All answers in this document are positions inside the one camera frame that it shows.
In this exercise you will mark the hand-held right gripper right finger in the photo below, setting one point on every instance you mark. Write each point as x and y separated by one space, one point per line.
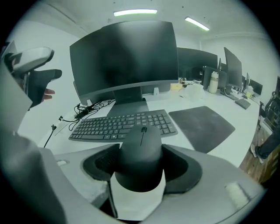
207 186

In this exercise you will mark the person's left hand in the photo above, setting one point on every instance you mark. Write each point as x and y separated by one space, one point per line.
49 94

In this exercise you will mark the black power adapter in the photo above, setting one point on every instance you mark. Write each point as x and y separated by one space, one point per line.
82 113

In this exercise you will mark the wide black monitor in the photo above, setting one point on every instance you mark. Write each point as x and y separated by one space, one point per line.
197 63

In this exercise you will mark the dark grey mouse pad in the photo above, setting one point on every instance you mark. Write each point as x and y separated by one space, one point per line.
201 129

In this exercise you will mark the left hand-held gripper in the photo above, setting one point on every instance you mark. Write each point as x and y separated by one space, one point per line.
11 96

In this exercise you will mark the black curved monitor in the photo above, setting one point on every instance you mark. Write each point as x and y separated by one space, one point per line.
234 70

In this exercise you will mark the yellow sticky notes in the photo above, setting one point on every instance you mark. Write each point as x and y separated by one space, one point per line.
176 86

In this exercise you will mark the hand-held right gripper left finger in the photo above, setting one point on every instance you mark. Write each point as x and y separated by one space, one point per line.
72 172

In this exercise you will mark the white bottle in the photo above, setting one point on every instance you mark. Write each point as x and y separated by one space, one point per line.
213 82

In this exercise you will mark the black mouse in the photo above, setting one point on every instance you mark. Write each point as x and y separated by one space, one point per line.
140 159

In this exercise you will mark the black mesh office chair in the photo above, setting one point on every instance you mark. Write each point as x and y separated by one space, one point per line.
272 105

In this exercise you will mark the yellow cup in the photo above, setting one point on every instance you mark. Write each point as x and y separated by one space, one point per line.
249 94

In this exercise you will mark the small black monitor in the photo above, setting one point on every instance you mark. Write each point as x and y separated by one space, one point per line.
256 86

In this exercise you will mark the clear plastic bag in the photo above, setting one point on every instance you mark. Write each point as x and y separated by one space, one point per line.
194 93

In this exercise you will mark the small black plug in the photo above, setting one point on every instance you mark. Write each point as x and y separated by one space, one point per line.
61 118

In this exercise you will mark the large black monitor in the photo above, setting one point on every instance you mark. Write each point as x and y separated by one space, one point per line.
124 59

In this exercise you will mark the black keyboard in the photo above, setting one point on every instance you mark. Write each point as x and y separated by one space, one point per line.
109 129

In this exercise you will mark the ceiling light strip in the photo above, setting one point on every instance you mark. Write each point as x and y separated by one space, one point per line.
197 23
135 12

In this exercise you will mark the small dark keyboard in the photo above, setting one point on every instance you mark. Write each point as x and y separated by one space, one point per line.
242 103

